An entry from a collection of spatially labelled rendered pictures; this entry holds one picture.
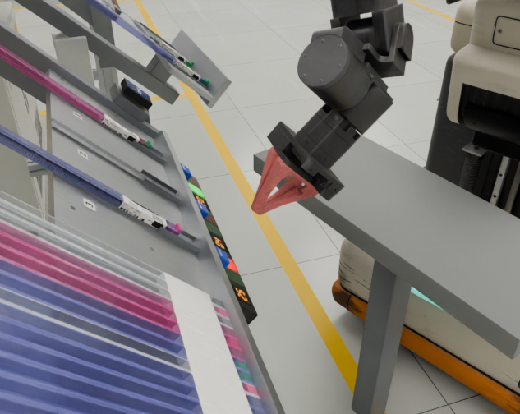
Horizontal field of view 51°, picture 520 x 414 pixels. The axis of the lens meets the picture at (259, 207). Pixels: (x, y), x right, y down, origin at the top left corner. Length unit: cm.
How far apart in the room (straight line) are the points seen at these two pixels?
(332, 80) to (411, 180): 53
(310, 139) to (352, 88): 8
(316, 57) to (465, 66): 57
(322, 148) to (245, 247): 122
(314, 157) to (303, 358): 93
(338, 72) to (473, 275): 42
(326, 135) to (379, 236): 32
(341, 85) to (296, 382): 99
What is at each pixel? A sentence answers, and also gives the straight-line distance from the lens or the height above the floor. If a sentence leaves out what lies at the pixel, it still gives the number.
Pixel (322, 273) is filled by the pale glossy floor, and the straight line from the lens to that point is 172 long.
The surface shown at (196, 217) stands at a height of 73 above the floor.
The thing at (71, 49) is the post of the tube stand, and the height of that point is 80.
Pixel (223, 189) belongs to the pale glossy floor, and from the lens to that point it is 210.
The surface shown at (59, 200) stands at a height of 85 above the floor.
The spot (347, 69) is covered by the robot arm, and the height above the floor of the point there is 94.
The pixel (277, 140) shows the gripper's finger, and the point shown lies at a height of 83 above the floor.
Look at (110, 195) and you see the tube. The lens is 60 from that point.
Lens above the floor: 113
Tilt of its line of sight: 35 degrees down
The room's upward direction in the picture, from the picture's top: straight up
